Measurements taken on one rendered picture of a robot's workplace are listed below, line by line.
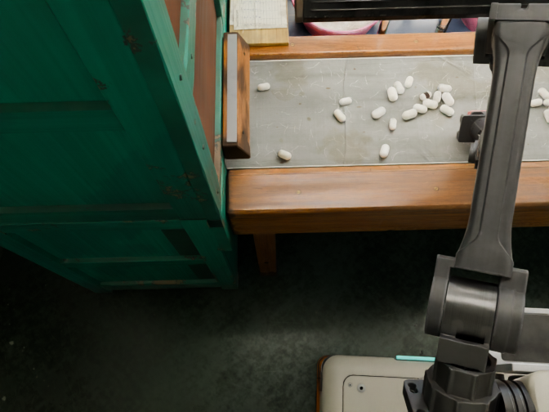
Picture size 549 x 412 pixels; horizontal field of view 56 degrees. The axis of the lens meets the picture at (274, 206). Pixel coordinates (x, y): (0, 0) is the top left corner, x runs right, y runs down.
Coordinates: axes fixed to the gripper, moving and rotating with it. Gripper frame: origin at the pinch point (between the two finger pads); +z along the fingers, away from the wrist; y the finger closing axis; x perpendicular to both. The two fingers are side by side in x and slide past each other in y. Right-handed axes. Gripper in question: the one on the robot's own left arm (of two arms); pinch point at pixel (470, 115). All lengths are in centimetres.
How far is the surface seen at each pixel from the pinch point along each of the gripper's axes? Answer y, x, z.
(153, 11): 58, -35, -67
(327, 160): 34.9, 8.3, -8.1
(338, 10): 35.1, -27.1, -17.3
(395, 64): 16.8, -9.1, 12.1
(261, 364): 53, 93, 7
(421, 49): 10.5, -12.9, 12.6
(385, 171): 21.8, 9.0, -12.4
